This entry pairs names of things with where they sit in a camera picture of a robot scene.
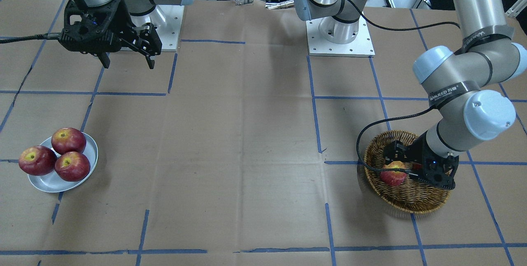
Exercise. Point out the red yellow apple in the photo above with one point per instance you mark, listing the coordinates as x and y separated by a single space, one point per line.
393 178

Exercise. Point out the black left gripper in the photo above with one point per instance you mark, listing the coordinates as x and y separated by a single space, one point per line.
418 150

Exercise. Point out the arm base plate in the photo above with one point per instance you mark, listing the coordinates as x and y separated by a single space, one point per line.
168 21
329 37

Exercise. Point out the red apple on plate back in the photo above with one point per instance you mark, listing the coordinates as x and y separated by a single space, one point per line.
68 139

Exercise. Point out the red apple on plate front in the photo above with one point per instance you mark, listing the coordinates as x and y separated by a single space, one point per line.
72 166

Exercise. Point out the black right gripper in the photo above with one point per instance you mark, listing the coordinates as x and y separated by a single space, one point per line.
118 19

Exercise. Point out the woven wicker basket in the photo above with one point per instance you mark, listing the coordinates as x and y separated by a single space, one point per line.
410 196

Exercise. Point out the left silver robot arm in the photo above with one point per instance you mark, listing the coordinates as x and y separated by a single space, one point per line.
453 81

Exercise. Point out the red apple on plate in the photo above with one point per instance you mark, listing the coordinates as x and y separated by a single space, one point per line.
72 166
68 139
37 160

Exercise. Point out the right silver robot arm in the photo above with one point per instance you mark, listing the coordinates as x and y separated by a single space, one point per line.
138 8

